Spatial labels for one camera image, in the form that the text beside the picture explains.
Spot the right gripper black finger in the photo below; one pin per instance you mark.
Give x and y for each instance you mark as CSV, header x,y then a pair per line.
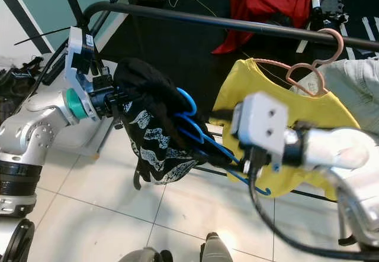
x,y
219,158
224,115

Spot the blue plastic hanger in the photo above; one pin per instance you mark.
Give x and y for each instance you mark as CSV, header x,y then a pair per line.
x,y
192,103

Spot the black white-printed garment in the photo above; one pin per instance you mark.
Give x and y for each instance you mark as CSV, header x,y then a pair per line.
x,y
148,90

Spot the pink plastic hanger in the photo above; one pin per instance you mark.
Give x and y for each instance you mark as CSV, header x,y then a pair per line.
x,y
339,46

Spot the yellow printed T-shirt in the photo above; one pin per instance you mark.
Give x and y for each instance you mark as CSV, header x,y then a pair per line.
x,y
243,75

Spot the black tripod stick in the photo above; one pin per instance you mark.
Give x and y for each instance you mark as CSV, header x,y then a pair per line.
x,y
48,73

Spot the black rubber floor mat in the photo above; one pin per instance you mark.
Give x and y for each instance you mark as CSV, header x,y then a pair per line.
x,y
172,43

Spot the grey robot right leg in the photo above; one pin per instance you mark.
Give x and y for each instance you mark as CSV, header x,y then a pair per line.
x,y
216,250

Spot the grey robot leg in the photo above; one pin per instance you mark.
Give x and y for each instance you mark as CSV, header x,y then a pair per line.
x,y
145,256
216,250

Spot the black metal clothes rack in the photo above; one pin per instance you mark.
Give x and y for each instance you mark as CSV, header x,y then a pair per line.
x,y
213,22

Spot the black backpack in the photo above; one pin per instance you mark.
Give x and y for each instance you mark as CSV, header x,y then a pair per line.
x,y
13,81

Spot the grey robot left leg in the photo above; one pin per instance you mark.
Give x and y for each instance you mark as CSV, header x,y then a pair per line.
x,y
145,256

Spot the red draped cloth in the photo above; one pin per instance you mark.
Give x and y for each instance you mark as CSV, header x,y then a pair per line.
x,y
272,2

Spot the pale grey garment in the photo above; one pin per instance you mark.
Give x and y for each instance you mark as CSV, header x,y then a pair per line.
x,y
355,90

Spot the white black gadget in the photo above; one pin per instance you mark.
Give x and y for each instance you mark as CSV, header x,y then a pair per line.
x,y
315,2

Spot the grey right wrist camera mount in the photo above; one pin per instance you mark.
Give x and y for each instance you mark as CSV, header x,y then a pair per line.
x,y
263,123

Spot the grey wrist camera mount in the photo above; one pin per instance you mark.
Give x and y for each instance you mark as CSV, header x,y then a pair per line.
x,y
76,55
263,123

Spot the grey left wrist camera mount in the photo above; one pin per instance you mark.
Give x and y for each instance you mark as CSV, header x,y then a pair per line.
x,y
76,55

